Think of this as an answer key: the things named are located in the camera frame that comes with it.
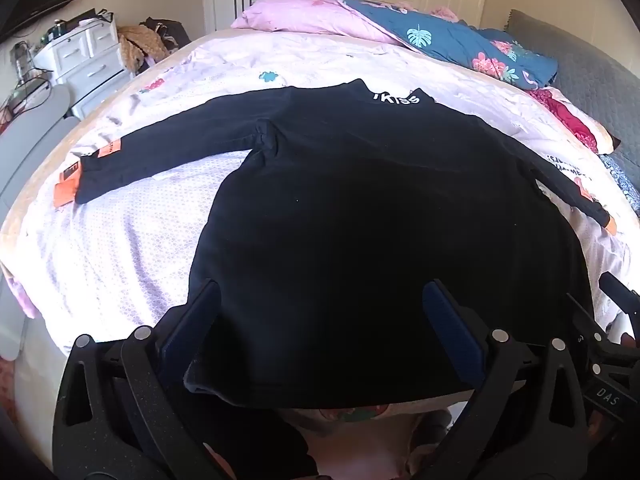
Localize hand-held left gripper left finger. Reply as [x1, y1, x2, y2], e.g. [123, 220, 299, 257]
[52, 279, 227, 480]

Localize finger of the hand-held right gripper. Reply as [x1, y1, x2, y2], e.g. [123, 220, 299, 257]
[599, 271, 640, 312]
[566, 293, 609, 344]

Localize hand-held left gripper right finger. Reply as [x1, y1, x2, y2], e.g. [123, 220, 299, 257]
[414, 279, 589, 480]

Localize black long-sleeve shirt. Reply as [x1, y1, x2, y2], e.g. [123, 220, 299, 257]
[74, 78, 612, 409]

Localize pink printed bedsheet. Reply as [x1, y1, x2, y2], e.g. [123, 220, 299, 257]
[0, 25, 640, 361]

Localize blue patterned pillow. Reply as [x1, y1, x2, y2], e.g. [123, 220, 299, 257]
[597, 152, 640, 212]

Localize red floral pillow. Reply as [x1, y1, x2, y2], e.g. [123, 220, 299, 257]
[525, 87, 614, 154]

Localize grey quilted headboard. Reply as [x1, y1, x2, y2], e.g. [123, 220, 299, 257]
[505, 9, 640, 221]

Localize grey board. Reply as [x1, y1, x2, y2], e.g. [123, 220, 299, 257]
[0, 84, 82, 213]

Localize white drawer cabinet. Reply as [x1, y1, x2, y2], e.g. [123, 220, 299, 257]
[32, 15, 135, 122]

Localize blue floral quilt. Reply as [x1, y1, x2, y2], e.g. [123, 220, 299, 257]
[320, 0, 559, 92]

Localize pink duvet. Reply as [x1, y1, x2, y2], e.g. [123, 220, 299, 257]
[230, 0, 401, 50]

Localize tangled cables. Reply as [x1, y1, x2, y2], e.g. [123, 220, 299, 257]
[7, 37, 53, 117]

